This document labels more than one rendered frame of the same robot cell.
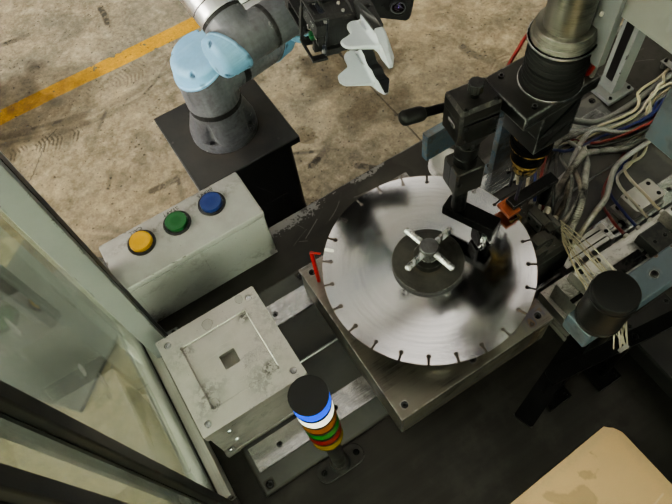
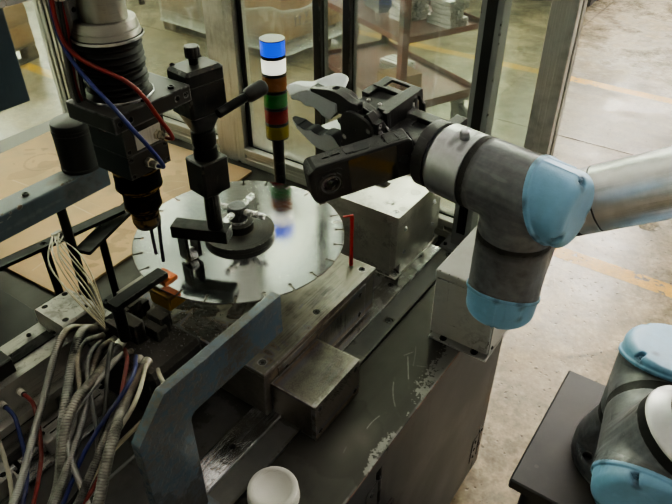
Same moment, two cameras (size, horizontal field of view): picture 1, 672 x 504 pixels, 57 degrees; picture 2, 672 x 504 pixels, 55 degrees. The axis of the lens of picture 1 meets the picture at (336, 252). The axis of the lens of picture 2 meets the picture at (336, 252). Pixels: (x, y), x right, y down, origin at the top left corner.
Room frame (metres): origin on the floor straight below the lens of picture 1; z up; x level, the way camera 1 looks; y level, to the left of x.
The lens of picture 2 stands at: (1.21, -0.46, 1.54)
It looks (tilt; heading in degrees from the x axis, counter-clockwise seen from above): 37 degrees down; 147
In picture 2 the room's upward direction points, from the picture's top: straight up
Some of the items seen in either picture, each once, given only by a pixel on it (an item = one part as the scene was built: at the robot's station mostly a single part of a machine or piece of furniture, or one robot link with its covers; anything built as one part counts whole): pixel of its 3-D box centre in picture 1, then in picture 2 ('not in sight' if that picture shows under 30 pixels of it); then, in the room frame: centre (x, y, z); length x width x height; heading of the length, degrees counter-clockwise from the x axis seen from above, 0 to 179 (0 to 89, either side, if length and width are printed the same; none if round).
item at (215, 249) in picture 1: (193, 249); (496, 273); (0.61, 0.26, 0.82); 0.28 x 0.11 x 0.15; 113
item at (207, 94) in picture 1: (207, 71); (661, 383); (0.97, 0.19, 0.91); 0.13 x 0.12 x 0.14; 121
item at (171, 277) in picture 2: (525, 202); (145, 303); (0.50, -0.32, 0.95); 0.10 x 0.03 x 0.07; 113
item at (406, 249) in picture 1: (428, 258); (239, 227); (0.43, -0.14, 0.96); 0.11 x 0.11 x 0.03
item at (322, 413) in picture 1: (309, 398); (272, 46); (0.20, 0.06, 1.14); 0.05 x 0.04 x 0.03; 23
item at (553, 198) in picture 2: not in sight; (524, 194); (0.87, -0.02, 1.21); 0.11 x 0.08 x 0.09; 14
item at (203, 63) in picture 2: (468, 138); (201, 124); (0.48, -0.19, 1.17); 0.06 x 0.05 x 0.20; 104
